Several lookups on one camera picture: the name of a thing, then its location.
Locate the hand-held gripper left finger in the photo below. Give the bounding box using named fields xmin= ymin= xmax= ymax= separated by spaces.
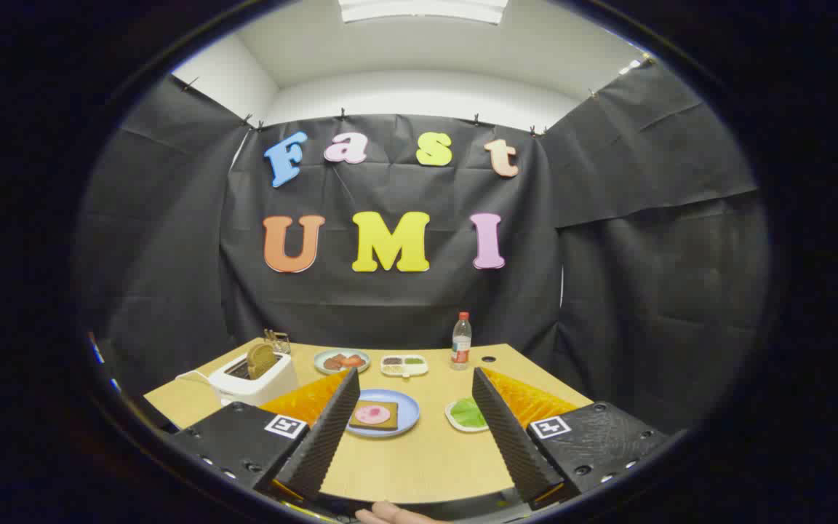
xmin=168 ymin=368 xmax=362 ymax=503

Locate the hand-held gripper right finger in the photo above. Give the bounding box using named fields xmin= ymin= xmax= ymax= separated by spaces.
xmin=471 ymin=366 xmax=671 ymax=510

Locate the green lettuce leaf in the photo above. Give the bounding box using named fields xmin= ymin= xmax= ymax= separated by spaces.
xmin=450 ymin=398 xmax=487 ymax=429

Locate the brown toast slice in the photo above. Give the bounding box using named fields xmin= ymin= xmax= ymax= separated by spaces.
xmin=246 ymin=343 xmax=279 ymax=379

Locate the white square plate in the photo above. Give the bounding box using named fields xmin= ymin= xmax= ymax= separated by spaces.
xmin=445 ymin=397 xmax=490 ymax=434

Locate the square bread slice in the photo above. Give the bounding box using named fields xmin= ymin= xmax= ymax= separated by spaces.
xmin=348 ymin=400 xmax=399 ymax=432

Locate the pale green plate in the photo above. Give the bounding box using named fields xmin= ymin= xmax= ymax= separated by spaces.
xmin=314 ymin=349 xmax=371 ymax=376

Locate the blue plate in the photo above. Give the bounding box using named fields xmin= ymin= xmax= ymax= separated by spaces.
xmin=346 ymin=389 xmax=420 ymax=438

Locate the white toaster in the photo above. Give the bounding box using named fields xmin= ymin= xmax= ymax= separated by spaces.
xmin=208 ymin=349 xmax=300 ymax=407

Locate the clear plastic water bottle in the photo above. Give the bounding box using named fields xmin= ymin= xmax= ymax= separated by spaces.
xmin=451 ymin=312 xmax=473 ymax=370

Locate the white compartment tray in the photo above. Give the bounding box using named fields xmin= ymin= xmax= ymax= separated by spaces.
xmin=380 ymin=354 xmax=429 ymax=379

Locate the black backdrop cloth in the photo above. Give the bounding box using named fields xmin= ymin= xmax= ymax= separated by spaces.
xmin=73 ymin=62 xmax=773 ymax=437

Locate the ceiling light panel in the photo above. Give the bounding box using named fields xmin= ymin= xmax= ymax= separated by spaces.
xmin=339 ymin=0 xmax=508 ymax=25

